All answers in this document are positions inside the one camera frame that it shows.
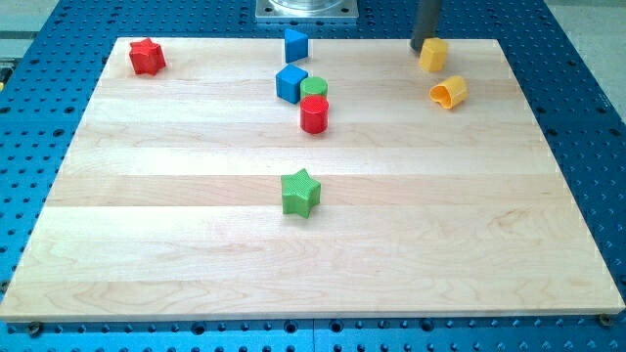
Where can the red star block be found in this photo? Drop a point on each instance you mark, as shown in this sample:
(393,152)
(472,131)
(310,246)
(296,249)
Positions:
(146,56)

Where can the blue triangle block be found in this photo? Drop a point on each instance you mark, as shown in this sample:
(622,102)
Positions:
(296,45)

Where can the blue cube block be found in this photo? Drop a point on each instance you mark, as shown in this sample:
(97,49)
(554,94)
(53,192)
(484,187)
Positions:
(288,81)

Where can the red cylinder block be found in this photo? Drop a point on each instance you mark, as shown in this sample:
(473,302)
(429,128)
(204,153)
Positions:
(314,111)

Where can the green cylinder block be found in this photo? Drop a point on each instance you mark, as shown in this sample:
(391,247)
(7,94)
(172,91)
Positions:
(313,86)

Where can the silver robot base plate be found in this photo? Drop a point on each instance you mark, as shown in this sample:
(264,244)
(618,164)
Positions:
(275,10)

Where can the wooden board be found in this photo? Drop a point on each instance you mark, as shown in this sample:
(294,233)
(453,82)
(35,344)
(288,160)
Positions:
(168,204)

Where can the yellow hexagon block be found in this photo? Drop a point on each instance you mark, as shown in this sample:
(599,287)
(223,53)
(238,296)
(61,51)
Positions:
(433,54)

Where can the yellow heart block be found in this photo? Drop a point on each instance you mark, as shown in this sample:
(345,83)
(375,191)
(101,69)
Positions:
(450,92)

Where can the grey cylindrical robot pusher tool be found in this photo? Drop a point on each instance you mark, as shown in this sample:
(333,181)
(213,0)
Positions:
(427,17)

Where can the green star block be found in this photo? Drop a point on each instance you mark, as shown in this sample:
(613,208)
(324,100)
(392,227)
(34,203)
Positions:
(300,193)

